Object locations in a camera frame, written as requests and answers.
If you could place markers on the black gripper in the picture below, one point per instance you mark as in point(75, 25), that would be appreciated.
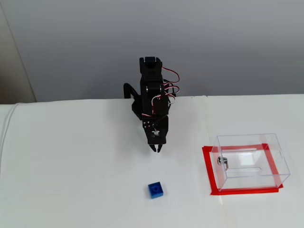
point(158, 139)

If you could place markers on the silver metal box lock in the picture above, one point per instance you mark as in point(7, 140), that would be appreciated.
point(222, 160)

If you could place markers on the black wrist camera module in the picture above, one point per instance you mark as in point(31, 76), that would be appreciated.
point(161, 126)

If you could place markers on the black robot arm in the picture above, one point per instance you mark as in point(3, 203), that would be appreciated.
point(150, 76)

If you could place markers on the red tape frame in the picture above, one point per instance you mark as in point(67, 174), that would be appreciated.
point(206, 164)

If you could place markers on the black table clamp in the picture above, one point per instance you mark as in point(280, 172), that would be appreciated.
point(129, 88)

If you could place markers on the white table cover sheet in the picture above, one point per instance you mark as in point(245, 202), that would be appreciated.
point(71, 166)

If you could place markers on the transparent plastic box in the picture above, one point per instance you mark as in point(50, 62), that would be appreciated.
point(280, 166)

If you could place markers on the blue lego brick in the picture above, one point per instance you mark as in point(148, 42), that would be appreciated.
point(155, 190)

